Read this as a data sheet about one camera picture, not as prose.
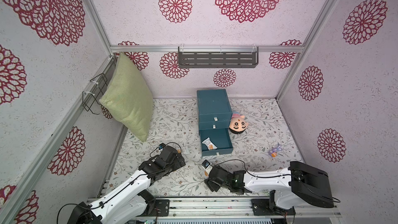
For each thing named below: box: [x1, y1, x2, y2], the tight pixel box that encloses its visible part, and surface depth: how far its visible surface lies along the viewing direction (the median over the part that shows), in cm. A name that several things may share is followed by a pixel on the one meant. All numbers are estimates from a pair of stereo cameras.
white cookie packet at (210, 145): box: [201, 137, 218, 151], surface depth 95 cm
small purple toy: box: [268, 142, 283, 158], surface depth 92 cm
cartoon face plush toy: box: [229, 112, 250, 135], surface depth 98 cm
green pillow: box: [98, 52, 153, 143], surface depth 85 cm
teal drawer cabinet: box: [196, 88, 234, 157], surface depth 92 cm
